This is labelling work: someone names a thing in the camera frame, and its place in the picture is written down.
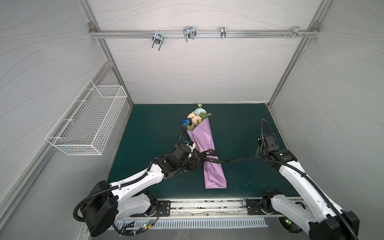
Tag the metal u-bolt clamp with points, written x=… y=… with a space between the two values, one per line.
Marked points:
x=158 y=39
x=189 y=33

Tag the mint fake flower stem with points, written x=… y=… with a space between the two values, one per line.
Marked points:
x=201 y=112

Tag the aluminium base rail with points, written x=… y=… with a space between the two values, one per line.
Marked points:
x=224 y=208

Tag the green table mat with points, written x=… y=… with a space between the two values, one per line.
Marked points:
x=153 y=130

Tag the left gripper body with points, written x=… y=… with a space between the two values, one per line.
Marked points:
x=188 y=164

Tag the white wire basket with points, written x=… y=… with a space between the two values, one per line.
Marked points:
x=85 y=127

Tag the aluminium crossbar rail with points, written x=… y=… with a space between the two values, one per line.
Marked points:
x=201 y=34

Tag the metal U-bolt clamp left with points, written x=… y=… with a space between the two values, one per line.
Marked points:
x=158 y=39

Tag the metal bolt clamp right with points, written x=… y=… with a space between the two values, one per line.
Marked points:
x=295 y=34

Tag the metal bracket clamp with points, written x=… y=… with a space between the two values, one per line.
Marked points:
x=223 y=32

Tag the pink purple wrapping paper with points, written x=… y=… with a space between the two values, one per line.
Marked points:
x=202 y=137

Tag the white vent grille strip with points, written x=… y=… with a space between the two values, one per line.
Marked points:
x=210 y=223

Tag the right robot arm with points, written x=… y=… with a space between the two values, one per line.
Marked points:
x=323 y=219

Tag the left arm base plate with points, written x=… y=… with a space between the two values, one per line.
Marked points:
x=159 y=208

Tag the metal U-bolt clamp middle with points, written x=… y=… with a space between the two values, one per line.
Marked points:
x=189 y=33

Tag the peach fake flower stem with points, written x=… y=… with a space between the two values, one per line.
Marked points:
x=195 y=119

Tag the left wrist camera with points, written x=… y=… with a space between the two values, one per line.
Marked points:
x=192 y=153

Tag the blue fake flower stem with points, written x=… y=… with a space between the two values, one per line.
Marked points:
x=186 y=122

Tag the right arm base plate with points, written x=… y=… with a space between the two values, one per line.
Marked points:
x=259 y=207

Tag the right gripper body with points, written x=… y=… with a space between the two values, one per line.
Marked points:
x=260 y=151

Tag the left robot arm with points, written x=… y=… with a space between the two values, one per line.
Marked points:
x=107 y=203

